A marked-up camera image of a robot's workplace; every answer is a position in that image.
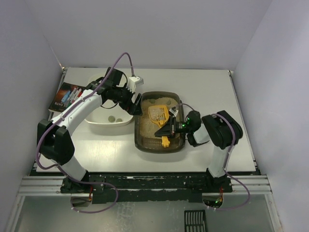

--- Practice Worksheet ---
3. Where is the dark brown litter box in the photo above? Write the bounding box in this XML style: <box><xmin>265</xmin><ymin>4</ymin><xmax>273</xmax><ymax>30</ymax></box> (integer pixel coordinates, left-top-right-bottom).
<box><xmin>134</xmin><ymin>91</ymin><xmax>185</xmax><ymax>154</ymax></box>

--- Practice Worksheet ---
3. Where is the yellow litter scoop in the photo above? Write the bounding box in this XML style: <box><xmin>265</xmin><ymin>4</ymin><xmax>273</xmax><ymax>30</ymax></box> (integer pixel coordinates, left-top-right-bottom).
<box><xmin>148</xmin><ymin>104</ymin><xmax>171</xmax><ymax>148</ymax></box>

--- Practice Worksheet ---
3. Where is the white plastic bin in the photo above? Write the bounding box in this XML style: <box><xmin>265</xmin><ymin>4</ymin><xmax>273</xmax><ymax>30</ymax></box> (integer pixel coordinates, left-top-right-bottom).
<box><xmin>82</xmin><ymin>72</ymin><xmax>135</xmax><ymax>127</ymax></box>

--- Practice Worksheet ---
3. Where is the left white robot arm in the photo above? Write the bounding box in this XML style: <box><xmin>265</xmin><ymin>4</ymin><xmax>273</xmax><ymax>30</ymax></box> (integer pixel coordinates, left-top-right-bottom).
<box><xmin>36</xmin><ymin>68</ymin><xmax>143</xmax><ymax>183</ymax></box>

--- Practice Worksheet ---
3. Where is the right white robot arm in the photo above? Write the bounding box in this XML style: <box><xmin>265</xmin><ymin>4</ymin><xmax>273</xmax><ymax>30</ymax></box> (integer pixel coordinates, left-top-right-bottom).
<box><xmin>154</xmin><ymin>110</ymin><xmax>243</xmax><ymax>180</ymax></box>

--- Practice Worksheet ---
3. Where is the dark book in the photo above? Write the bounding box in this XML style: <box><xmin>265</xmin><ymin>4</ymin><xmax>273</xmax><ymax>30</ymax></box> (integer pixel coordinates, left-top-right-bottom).
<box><xmin>49</xmin><ymin>82</ymin><xmax>85</xmax><ymax>112</ymax></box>

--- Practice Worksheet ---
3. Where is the black vent grille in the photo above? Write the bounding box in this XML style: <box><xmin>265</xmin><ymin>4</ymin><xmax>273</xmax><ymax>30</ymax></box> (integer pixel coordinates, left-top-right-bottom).
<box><xmin>184</xmin><ymin>210</ymin><xmax>208</xmax><ymax>232</ymax></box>

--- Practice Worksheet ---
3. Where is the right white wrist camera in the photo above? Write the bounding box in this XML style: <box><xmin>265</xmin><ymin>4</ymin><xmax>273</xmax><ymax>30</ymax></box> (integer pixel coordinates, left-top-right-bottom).
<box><xmin>169</xmin><ymin>107</ymin><xmax>179</xmax><ymax>117</ymax></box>

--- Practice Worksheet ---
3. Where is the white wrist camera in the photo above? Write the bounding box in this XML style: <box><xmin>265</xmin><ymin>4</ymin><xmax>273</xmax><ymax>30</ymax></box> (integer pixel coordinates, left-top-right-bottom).
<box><xmin>126</xmin><ymin>76</ymin><xmax>144</xmax><ymax>92</ymax></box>
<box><xmin>169</xmin><ymin>107</ymin><xmax>179</xmax><ymax>117</ymax></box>

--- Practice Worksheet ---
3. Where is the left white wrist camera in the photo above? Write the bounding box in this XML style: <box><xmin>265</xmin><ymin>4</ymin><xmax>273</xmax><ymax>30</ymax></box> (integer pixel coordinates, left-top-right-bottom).
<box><xmin>126</xmin><ymin>76</ymin><xmax>144</xmax><ymax>92</ymax></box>

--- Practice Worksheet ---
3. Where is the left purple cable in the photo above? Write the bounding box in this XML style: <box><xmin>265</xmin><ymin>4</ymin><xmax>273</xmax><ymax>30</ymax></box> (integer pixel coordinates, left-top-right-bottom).
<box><xmin>35</xmin><ymin>52</ymin><xmax>134</xmax><ymax>214</ymax></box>

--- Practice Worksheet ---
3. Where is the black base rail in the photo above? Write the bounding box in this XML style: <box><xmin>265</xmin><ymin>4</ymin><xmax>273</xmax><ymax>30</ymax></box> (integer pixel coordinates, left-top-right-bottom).
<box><xmin>60</xmin><ymin>172</ymin><xmax>232</xmax><ymax>204</ymax></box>

